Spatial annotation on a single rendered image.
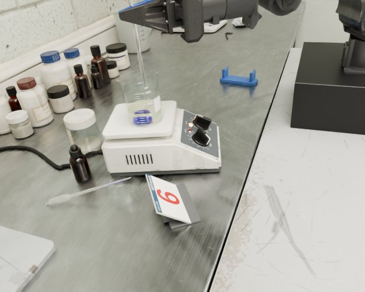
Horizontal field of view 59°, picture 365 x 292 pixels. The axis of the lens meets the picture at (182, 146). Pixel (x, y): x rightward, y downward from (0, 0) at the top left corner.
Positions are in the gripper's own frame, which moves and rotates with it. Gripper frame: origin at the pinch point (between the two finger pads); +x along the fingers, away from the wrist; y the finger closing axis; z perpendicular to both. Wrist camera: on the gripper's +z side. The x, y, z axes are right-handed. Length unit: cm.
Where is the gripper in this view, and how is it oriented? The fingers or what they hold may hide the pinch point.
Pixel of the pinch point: (142, 12)
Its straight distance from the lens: 52.5
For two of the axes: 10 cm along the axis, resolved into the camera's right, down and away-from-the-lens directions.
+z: -0.9, -8.3, -5.5
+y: 2.6, 5.1, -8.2
